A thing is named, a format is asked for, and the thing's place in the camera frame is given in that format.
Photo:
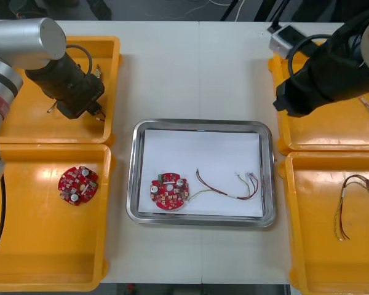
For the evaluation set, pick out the person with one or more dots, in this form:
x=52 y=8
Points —
x=102 y=10

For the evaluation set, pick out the yellow-orange plastic bin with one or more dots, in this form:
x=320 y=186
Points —
x=326 y=132
x=319 y=249
x=34 y=126
x=34 y=242

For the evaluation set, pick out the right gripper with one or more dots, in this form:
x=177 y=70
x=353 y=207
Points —
x=301 y=92

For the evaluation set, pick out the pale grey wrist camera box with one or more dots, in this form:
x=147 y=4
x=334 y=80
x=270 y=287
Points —
x=284 y=40

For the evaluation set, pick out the white sheet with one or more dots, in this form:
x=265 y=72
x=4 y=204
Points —
x=203 y=147

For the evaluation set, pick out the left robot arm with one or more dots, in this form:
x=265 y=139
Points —
x=18 y=40

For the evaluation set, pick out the round red circuit board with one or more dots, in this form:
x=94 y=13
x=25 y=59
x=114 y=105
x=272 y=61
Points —
x=169 y=199
x=77 y=187

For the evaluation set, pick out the steel tray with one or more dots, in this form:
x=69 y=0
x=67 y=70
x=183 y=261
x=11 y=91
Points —
x=134 y=184

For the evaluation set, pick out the black stand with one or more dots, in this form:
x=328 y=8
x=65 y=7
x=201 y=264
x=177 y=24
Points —
x=281 y=10

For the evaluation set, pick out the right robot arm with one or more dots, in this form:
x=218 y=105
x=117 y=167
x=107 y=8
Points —
x=350 y=55

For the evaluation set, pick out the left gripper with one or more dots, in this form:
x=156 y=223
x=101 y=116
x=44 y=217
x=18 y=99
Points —
x=80 y=98

